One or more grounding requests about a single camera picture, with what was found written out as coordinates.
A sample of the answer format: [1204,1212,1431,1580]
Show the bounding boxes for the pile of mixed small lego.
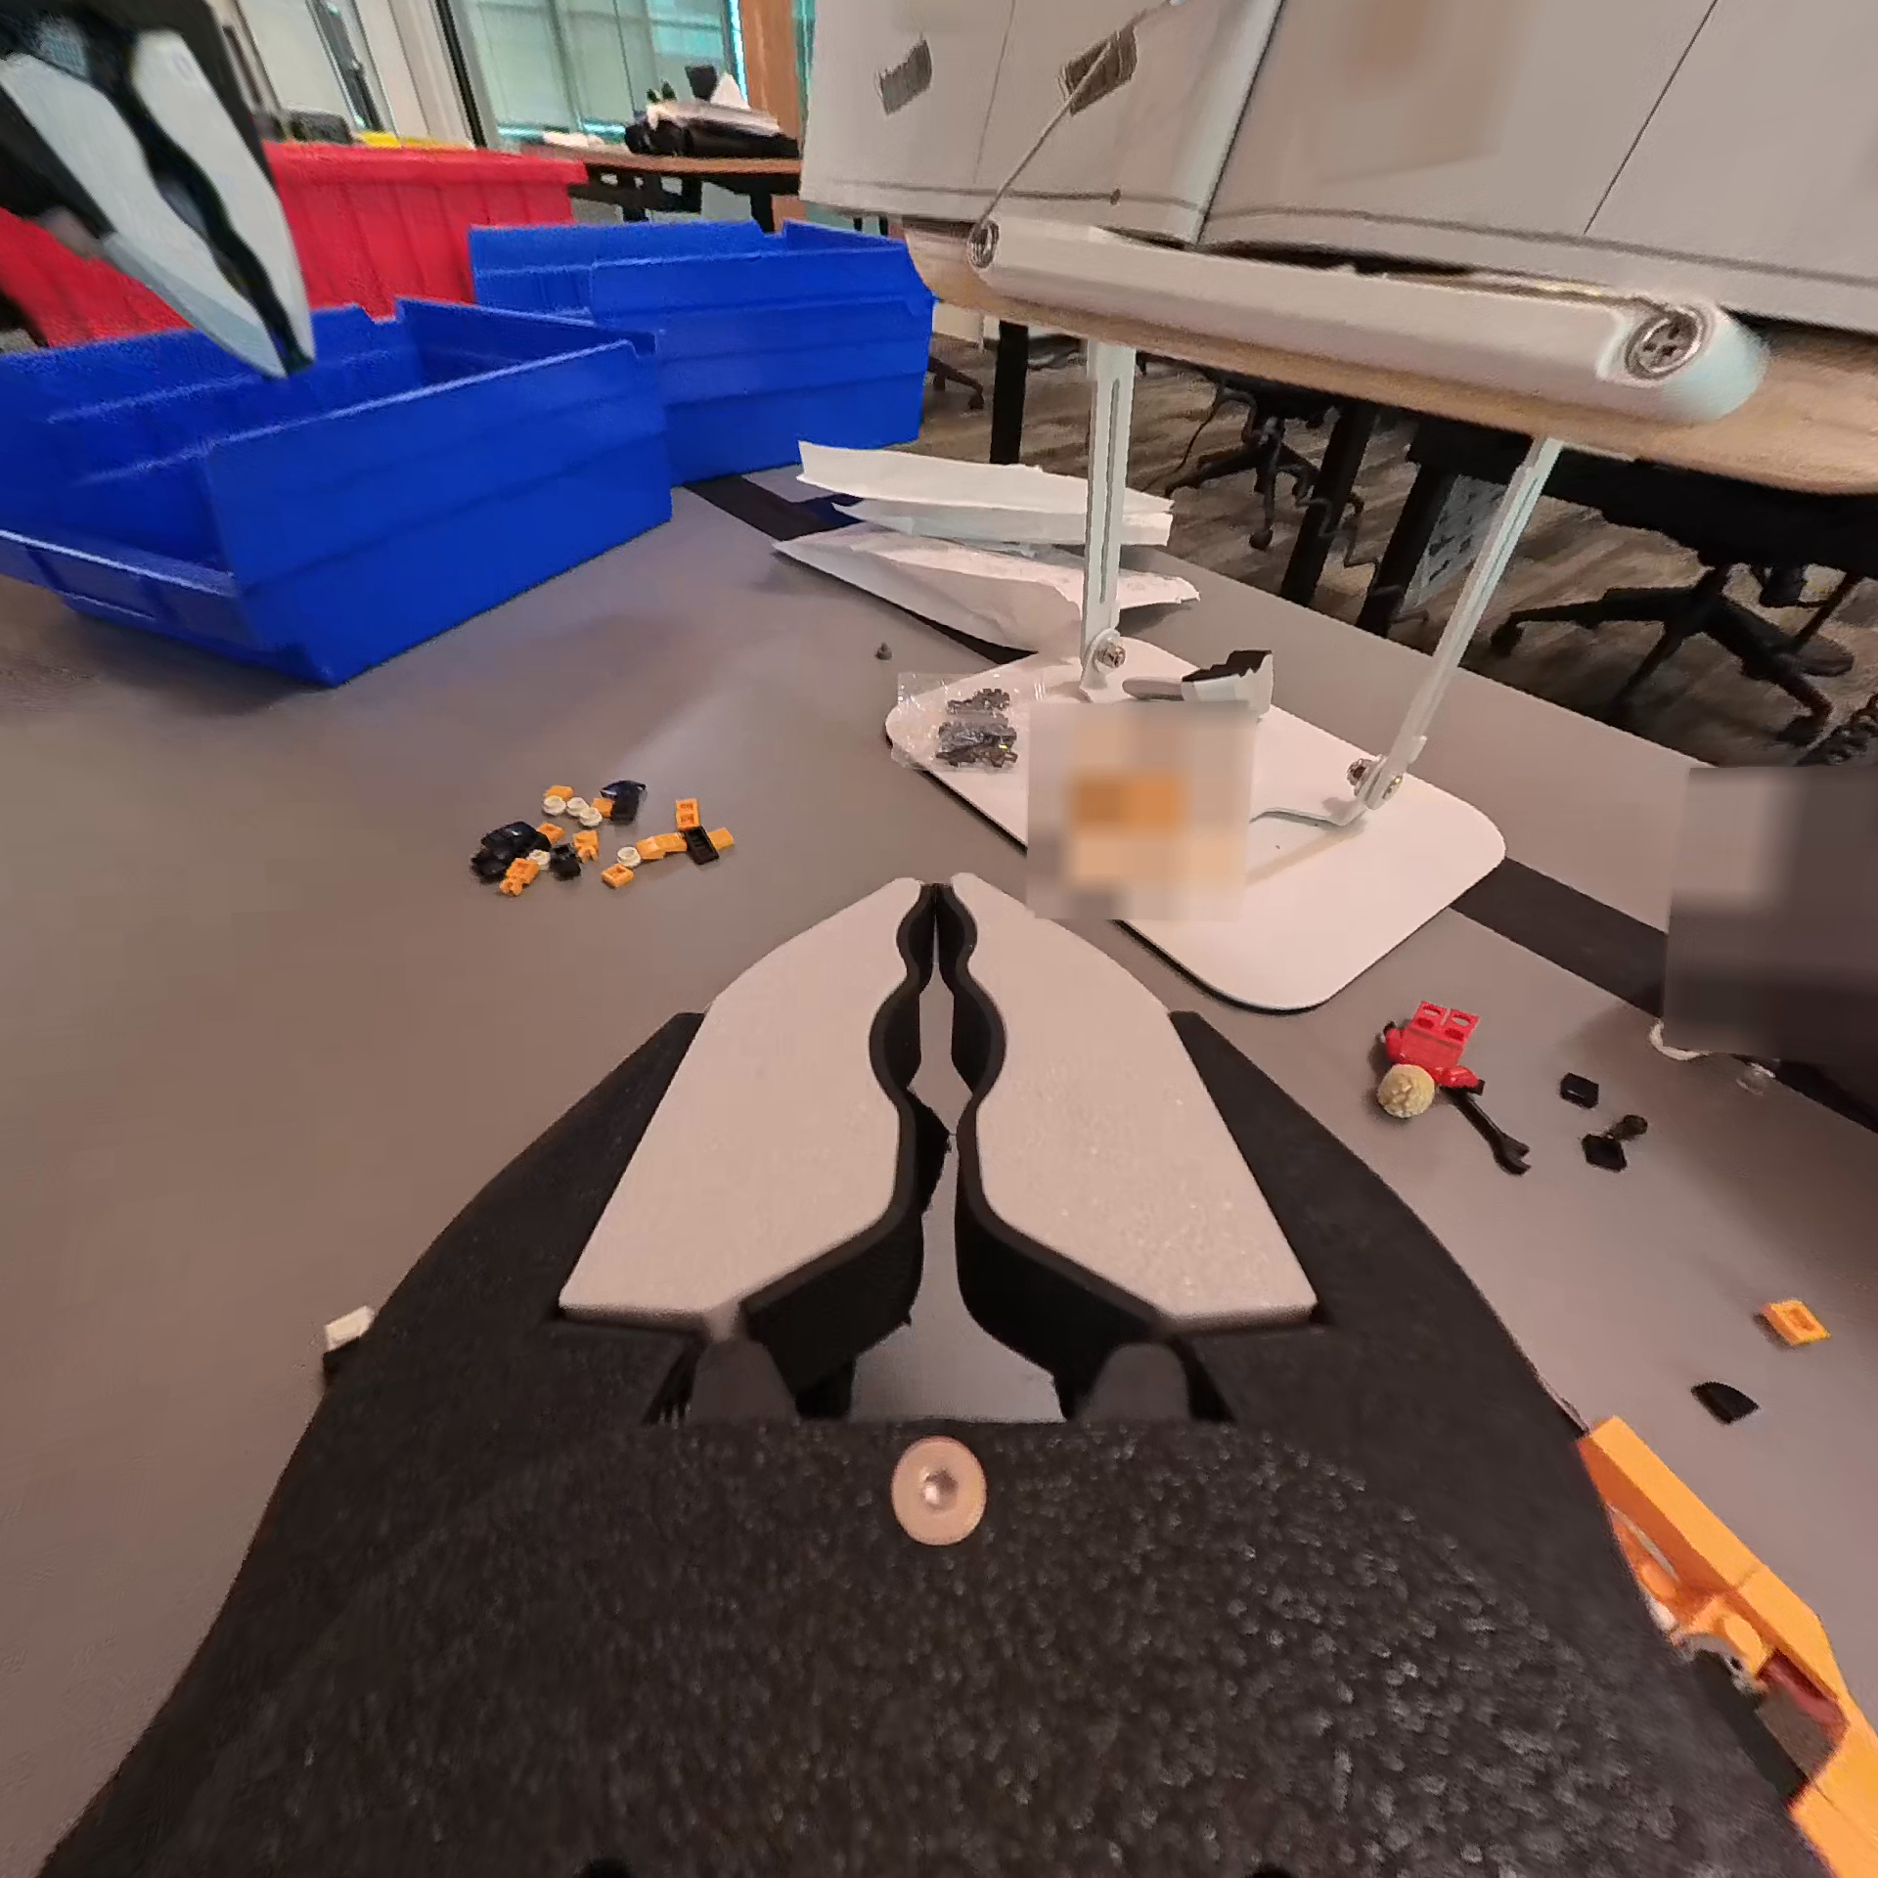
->
[470,779,741,900]

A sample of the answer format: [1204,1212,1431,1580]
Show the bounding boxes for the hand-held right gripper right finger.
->
[936,873,1319,1419]

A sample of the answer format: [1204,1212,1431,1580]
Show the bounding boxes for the red plastic bin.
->
[0,141,589,350]

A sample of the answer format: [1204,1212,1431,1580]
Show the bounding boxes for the red lego brick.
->
[1380,1002,1485,1091]

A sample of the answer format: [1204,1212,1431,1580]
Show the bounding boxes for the white paper bags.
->
[773,439,1205,658]

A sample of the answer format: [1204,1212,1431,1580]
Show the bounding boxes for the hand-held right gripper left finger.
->
[562,876,948,1419]

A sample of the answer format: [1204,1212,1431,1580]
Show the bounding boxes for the blue plastic bin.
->
[470,218,940,491]
[0,297,680,689]

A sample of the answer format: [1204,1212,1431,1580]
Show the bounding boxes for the black office chair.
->
[1162,372,1371,556]
[1488,561,1854,744]

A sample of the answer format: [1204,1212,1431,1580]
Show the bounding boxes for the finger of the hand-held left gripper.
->
[129,29,317,372]
[0,47,290,381]

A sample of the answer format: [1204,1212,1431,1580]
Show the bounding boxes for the grey and black lego part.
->
[1121,649,1276,712]

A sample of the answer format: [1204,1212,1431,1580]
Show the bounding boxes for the bag of dark lego parts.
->
[894,666,1034,776]

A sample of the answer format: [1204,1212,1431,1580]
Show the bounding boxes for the white tray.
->
[883,636,1511,1018]

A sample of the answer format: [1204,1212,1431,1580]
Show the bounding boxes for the partly built lego car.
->
[1577,1413,1870,1878]

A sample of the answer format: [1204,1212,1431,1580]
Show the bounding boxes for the lego instruction booklet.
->
[799,0,1878,297]

